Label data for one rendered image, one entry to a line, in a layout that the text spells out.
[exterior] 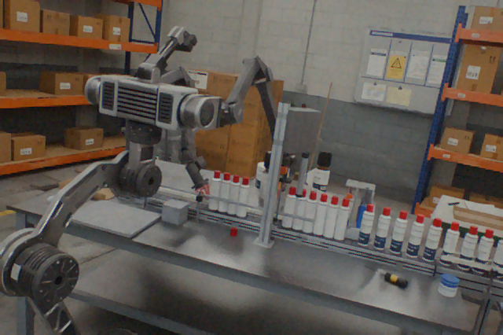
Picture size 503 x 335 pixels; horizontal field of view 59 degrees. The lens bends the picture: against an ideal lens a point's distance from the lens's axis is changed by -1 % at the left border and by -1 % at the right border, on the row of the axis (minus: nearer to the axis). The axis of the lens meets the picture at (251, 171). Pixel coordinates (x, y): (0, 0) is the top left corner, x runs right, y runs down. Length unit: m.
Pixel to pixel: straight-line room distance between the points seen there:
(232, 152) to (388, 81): 2.32
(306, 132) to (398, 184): 4.66
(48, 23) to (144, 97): 4.02
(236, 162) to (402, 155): 2.33
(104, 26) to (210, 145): 2.06
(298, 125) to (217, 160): 3.97
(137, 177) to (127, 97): 0.31
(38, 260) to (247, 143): 4.31
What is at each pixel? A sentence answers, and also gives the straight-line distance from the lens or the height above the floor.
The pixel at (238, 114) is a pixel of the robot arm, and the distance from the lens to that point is 1.80.
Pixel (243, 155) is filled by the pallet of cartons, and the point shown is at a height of 0.42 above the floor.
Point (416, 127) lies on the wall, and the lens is 6.45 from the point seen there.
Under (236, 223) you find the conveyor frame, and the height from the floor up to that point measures 0.85.
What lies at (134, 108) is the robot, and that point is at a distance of 1.78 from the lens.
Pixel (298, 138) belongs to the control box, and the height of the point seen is 1.35.
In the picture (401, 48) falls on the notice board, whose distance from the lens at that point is 6.36.
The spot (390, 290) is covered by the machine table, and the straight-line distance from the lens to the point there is 1.97.
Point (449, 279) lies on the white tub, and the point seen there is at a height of 0.90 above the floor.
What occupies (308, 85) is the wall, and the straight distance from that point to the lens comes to 6.84.
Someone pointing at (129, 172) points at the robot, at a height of 1.16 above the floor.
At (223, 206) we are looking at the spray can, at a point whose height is 0.91.
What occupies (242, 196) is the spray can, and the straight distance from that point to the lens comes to 2.23.
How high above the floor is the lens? 1.68
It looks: 15 degrees down
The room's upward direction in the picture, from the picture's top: 8 degrees clockwise
